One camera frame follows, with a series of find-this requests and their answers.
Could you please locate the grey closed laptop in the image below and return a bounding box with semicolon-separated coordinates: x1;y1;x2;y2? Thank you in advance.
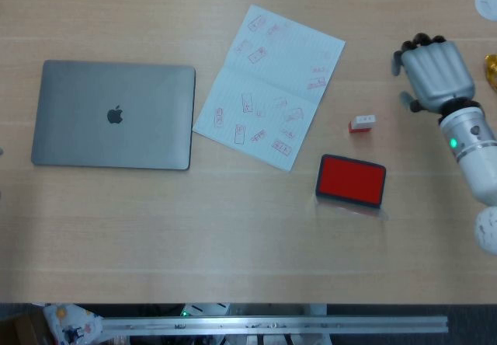
30;59;196;171

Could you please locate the red and white stamp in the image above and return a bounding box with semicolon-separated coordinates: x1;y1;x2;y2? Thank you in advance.
348;114;377;134

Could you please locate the red ink pad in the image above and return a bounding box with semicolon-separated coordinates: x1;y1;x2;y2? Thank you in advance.
314;153;389;221

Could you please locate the round white cable grommet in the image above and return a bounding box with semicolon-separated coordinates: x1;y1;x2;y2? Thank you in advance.
474;0;497;19

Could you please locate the aluminium profile rail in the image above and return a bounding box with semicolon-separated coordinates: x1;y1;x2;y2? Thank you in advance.
101;315;450;336

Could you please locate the gold snack packet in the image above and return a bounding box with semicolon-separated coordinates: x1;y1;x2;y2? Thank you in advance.
483;52;497;93

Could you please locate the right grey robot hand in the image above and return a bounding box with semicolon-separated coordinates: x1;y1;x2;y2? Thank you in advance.
391;33;482;117

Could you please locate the white patterned cloth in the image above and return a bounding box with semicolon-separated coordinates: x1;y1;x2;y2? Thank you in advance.
42;304;104;345

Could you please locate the open stamped lined notebook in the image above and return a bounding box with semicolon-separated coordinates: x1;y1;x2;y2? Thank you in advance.
192;4;346;173

